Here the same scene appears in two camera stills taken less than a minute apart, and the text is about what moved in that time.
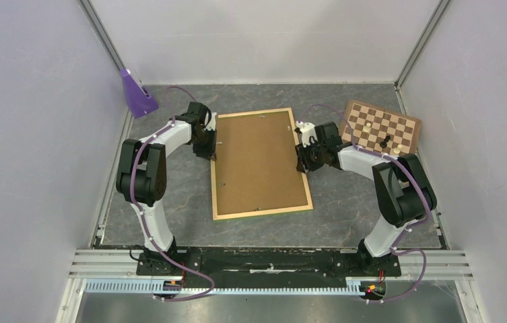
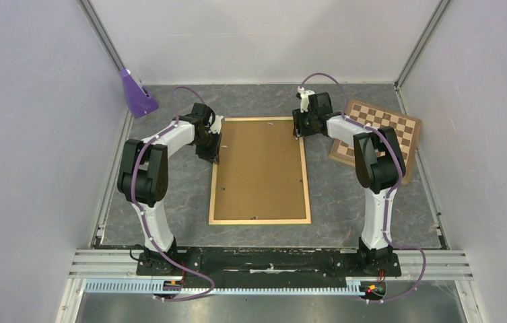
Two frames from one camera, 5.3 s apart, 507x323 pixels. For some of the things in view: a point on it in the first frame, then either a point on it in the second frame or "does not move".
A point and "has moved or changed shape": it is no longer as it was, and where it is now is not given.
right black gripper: [305, 165] -> [300, 128]
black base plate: [272, 268] does not move
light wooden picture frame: [256, 171] has moved or changed shape
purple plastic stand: [140, 101] does not move
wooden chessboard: [380, 128] does not move
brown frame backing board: [256, 165] has moved or changed shape
